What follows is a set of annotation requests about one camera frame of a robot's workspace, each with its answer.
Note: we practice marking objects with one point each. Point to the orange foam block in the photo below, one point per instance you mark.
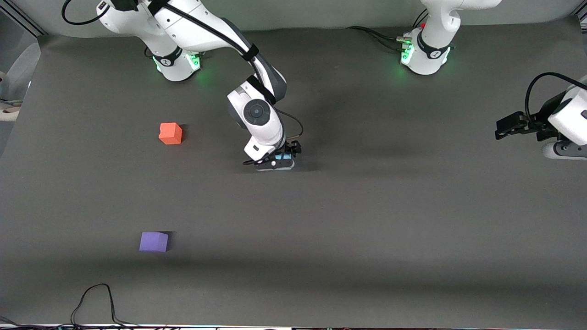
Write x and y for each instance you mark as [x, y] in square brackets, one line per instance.
[170, 133]

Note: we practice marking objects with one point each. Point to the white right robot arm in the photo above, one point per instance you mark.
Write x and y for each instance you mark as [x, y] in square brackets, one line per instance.
[202, 27]

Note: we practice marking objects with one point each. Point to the purple foam block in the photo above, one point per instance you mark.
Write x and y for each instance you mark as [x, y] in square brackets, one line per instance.
[153, 242]

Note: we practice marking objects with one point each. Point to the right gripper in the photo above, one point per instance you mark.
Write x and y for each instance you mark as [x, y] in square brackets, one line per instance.
[291, 148]

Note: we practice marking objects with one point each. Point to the black frame rail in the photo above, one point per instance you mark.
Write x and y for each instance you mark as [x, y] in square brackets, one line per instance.
[23, 17]

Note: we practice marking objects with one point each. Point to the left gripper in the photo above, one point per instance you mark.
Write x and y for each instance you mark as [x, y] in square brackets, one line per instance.
[544, 123]

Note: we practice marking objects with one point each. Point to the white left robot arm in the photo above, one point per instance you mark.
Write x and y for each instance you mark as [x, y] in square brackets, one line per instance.
[433, 50]

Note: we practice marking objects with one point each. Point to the light blue foam block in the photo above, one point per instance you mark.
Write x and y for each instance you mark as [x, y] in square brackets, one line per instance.
[285, 157]

